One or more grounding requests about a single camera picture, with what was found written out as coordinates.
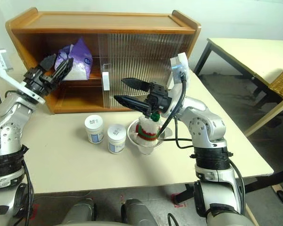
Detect white plush toy knit hat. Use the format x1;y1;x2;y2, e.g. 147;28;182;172
132;112;163;148

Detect cream table black legs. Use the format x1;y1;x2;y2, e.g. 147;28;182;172
193;37;283;138

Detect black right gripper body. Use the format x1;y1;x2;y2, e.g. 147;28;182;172
145;81;175;116

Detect purple and white bag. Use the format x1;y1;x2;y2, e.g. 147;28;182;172
54;37;94;81

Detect wooden cabinet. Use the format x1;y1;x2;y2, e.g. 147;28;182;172
5;7;202;115

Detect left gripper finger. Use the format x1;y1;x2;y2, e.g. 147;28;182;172
52;57;74;83
39;53;58;71

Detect stainless steel bowl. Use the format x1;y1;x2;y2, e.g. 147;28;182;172
126;119;172;156

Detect ribbed clear sliding door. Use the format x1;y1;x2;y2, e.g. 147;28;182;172
97;32;187;110

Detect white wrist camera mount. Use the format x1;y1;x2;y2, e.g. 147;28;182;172
166;53;191;112
0;47;46;105

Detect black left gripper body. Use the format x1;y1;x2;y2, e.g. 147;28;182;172
23;65;62;97

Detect grey rounded robot leg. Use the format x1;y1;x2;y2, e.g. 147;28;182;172
121;198;165;226
61;198;98;226

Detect white bottle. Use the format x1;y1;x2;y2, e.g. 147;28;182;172
107;124;127;154
84;114;103;144

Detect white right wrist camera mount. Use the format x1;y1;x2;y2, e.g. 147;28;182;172
166;53;191;112

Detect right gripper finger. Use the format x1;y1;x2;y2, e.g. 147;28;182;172
113;95;153;116
121;77;152;93

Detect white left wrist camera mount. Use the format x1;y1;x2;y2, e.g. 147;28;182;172
0;47;46;105

